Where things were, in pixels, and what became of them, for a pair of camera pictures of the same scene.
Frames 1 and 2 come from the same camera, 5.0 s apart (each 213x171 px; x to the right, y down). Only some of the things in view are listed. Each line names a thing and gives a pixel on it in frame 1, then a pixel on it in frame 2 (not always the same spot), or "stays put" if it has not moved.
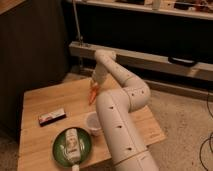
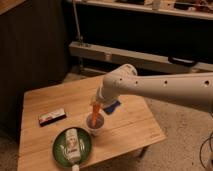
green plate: [85, 145] stays put
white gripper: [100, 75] to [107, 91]
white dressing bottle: [72, 148] stays put
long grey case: [153, 62] stays put
